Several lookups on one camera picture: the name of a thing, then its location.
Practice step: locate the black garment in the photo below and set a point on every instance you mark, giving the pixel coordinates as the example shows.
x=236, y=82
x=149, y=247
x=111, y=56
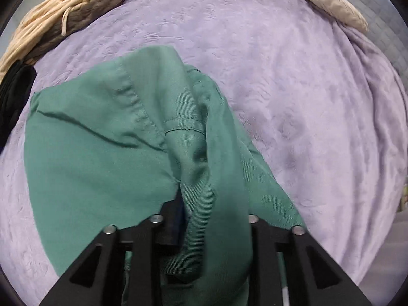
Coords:
x=15, y=91

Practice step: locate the purple bed blanket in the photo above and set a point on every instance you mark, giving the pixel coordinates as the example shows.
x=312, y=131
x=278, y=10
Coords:
x=320, y=102

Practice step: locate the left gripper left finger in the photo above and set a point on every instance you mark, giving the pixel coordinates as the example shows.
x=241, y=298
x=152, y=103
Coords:
x=122, y=266

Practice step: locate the green jacket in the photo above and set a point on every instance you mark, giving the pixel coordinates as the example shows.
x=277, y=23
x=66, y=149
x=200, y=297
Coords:
x=114, y=144

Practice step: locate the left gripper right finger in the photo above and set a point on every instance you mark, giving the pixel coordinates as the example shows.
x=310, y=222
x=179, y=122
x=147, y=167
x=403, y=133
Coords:
x=312, y=276

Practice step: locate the brown and cream garment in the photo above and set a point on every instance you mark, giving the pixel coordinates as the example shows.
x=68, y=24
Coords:
x=47, y=24

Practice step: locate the grey quilted headboard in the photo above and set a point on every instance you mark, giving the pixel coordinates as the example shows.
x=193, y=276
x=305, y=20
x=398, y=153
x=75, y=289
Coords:
x=387, y=30

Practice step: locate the beige pillow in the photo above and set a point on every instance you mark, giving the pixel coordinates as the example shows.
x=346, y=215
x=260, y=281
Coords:
x=345, y=12

